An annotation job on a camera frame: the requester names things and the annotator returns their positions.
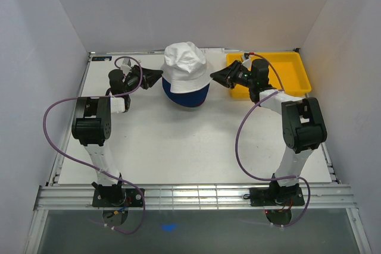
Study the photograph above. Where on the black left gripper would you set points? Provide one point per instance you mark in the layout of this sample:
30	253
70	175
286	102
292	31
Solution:
149	77

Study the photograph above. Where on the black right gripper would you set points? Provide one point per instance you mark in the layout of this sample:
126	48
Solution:
226	76

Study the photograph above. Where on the white bucket hat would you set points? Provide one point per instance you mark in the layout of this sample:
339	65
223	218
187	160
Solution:
185	68

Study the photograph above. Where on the blue bucket hat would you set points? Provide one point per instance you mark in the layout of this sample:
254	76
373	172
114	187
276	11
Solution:
185	99

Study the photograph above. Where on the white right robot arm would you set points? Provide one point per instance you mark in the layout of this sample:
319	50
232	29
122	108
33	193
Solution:
303	127

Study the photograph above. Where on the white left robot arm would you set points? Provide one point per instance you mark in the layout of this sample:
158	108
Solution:
91	124

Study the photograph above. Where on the blue label sticker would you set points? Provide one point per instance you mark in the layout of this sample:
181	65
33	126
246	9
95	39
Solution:
98	58

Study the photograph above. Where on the yellow plastic tray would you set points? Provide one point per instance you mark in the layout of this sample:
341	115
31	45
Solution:
289	67

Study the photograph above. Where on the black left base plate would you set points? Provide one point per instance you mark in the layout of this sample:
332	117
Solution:
112	198

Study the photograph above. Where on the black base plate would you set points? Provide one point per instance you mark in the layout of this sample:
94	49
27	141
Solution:
112	198
268	197

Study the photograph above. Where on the aluminium frame rail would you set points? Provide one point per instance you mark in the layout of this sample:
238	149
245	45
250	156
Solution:
190	197

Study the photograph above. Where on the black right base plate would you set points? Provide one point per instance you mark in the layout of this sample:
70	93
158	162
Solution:
268	197

